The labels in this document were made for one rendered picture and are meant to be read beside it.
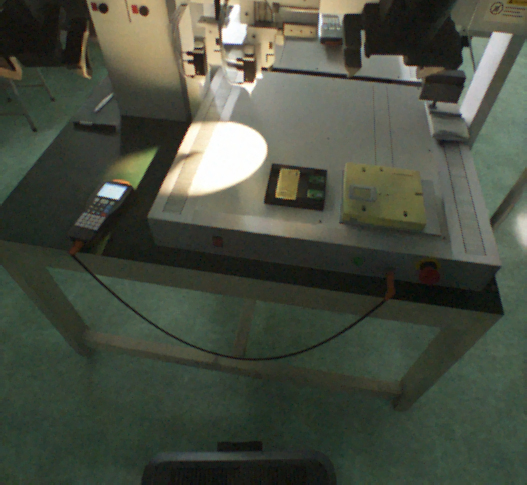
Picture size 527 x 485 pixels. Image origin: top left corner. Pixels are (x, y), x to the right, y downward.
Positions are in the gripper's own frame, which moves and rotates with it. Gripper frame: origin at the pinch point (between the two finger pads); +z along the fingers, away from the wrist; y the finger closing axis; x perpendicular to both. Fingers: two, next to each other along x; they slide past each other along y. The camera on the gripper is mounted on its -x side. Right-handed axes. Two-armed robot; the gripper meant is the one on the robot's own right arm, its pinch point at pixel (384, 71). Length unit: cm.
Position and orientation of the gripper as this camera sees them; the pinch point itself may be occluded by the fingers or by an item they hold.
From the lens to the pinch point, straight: 59.9
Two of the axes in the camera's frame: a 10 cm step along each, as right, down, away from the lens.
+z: -0.2, 1.8, 9.8
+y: -10.0, 0.1, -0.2
